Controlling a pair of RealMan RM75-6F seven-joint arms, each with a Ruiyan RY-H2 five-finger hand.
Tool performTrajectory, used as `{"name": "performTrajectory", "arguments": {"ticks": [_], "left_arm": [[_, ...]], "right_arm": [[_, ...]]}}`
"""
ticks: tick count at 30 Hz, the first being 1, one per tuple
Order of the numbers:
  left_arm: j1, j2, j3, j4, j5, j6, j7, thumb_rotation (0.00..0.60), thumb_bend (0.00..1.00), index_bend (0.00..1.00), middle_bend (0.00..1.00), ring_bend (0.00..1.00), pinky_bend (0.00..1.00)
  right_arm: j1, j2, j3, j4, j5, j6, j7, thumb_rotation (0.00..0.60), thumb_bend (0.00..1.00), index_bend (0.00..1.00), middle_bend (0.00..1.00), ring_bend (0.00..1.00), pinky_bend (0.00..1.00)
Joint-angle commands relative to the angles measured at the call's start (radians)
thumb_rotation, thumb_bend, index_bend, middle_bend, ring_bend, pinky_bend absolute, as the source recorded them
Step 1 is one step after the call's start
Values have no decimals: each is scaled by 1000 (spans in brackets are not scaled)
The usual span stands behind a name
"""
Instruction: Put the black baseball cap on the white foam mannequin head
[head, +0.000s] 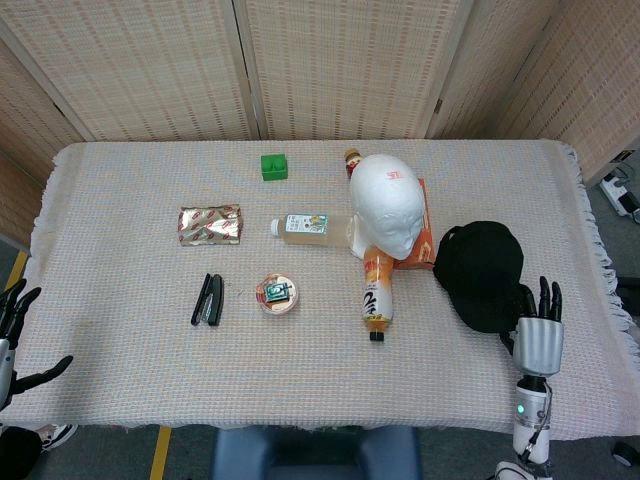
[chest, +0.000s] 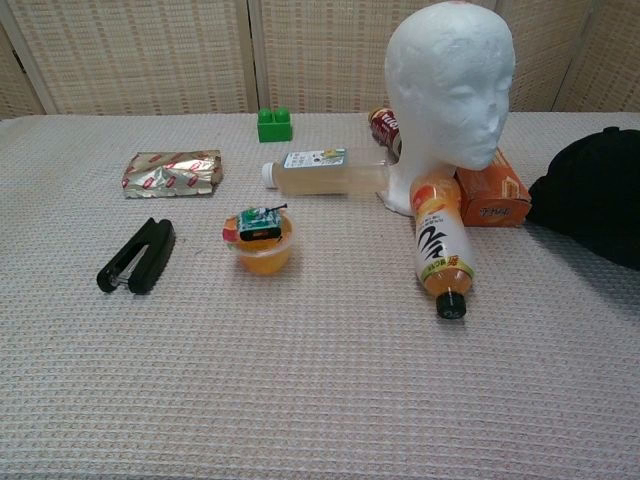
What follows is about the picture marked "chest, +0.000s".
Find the white foam mannequin head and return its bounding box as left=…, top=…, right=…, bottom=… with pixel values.
left=376, top=0, right=517, bottom=218

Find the orange juice bottle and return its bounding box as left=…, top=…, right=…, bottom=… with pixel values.
left=409, top=166, right=476, bottom=321

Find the orange fruit jelly cup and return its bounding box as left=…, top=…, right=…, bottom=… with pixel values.
left=221, top=213, right=295, bottom=276

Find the black stapler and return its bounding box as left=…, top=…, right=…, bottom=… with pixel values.
left=96, top=217, right=177, bottom=295

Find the orange cardboard box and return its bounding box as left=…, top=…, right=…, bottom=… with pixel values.
left=453, top=147, right=533, bottom=229

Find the red brown drink can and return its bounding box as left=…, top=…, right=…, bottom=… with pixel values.
left=368, top=106, right=403, bottom=164

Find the gold red foil snack packet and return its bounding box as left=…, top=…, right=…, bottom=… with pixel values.
left=121, top=148, right=223, bottom=200

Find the black cap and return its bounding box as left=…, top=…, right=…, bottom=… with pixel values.
left=526, top=126, right=640, bottom=272

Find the green toy building block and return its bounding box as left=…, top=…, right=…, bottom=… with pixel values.
left=257, top=107, right=294, bottom=144

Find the woven folding screen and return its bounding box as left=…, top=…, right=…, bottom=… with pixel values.
left=0, top=0, right=640, bottom=121

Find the woven tablecloth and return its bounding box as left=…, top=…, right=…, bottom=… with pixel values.
left=0, top=111, right=640, bottom=480

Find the clear tea bottle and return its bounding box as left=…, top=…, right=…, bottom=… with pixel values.
left=260, top=146, right=390, bottom=197

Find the small green toy tank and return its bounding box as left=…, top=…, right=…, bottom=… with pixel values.
left=235, top=202, right=290, bottom=243

